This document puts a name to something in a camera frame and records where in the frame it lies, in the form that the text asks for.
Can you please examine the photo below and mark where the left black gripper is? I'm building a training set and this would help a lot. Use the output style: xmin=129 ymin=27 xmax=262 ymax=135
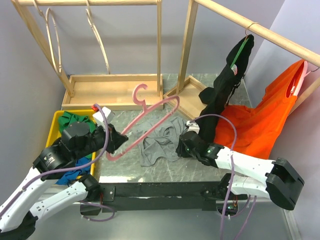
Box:
xmin=73 ymin=120 xmax=129 ymax=160

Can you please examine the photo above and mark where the grey tank top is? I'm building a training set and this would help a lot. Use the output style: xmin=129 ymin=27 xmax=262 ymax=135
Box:
xmin=130 ymin=116 xmax=186 ymax=167

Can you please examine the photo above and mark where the pink plastic hanger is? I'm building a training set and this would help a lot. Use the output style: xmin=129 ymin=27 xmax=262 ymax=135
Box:
xmin=106 ymin=83 xmax=180 ymax=162

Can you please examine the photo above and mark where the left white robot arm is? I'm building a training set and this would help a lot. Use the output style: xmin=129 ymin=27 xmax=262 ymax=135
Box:
xmin=0 ymin=122 xmax=128 ymax=240

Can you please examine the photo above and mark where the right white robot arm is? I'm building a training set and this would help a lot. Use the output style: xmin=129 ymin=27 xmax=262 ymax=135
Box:
xmin=176 ymin=131 xmax=305 ymax=211

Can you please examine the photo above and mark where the green plastic hanger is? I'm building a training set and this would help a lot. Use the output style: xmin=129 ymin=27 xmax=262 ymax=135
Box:
xmin=230 ymin=22 xmax=258 ymax=75

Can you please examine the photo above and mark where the middle beige wooden hanger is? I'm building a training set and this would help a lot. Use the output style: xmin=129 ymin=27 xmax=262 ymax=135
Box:
xmin=85 ymin=0 xmax=111 ymax=74

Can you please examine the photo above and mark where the beige wooden hanger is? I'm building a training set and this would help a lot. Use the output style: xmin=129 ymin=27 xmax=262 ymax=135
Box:
xmin=32 ymin=0 xmax=63 ymax=75
xmin=85 ymin=0 xmax=111 ymax=74

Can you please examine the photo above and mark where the light pink hanger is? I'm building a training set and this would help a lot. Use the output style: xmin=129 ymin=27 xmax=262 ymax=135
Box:
xmin=286 ymin=60 xmax=320 ymax=98

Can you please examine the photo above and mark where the left beige wooden hanger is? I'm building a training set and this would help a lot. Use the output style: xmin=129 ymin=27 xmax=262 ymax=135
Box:
xmin=32 ymin=0 xmax=63 ymax=75

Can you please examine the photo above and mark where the right wooden clothes rack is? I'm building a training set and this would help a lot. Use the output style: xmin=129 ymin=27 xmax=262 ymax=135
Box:
xmin=164 ymin=0 xmax=320 ymax=120

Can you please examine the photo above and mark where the wooden clothes rack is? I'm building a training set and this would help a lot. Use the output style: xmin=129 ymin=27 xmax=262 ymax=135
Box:
xmin=164 ymin=0 xmax=320 ymax=120
xmin=12 ymin=0 xmax=164 ymax=111

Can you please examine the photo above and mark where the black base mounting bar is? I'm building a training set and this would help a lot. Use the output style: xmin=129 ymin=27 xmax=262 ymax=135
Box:
xmin=79 ymin=180 xmax=249 ymax=217

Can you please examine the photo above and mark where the green garment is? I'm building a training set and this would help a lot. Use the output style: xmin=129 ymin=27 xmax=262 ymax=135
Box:
xmin=58 ymin=111 xmax=96 ymax=133

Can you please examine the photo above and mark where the black garment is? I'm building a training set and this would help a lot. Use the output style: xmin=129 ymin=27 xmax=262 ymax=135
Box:
xmin=196 ymin=34 xmax=254 ymax=143

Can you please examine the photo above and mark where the left wooden clothes rack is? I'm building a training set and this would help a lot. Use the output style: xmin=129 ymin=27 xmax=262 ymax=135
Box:
xmin=12 ymin=0 xmax=164 ymax=111

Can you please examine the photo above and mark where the blue garment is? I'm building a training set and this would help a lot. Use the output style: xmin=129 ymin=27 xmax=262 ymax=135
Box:
xmin=55 ymin=157 xmax=92 ymax=186

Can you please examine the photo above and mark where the yellow plastic bin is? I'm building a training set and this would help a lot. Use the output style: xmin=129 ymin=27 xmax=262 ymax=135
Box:
xmin=45 ymin=109 xmax=96 ymax=174

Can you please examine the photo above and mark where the orange garment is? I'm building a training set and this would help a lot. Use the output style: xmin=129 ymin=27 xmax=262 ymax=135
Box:
xmin=213 ymin=59 xmax=303 ymax=160

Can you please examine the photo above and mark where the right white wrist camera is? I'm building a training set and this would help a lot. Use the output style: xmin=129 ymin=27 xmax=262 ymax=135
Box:
xmin=186 ymin=120 xmax=200 ymax=134

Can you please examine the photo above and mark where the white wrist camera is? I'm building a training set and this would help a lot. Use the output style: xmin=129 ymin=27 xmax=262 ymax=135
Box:
xmin=186 ymin=120 xmax=200 ymax=134
xmin=92 ymin=106 xmax=115 ymax=130

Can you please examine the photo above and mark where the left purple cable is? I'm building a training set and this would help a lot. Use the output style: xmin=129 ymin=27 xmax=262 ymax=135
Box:
xmin=0 ymin=104 xmax=117 ymax=222

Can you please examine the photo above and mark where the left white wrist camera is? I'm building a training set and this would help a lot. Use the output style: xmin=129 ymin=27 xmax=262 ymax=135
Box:
xmin=92 ymin=106 xmax=115 ymax=130

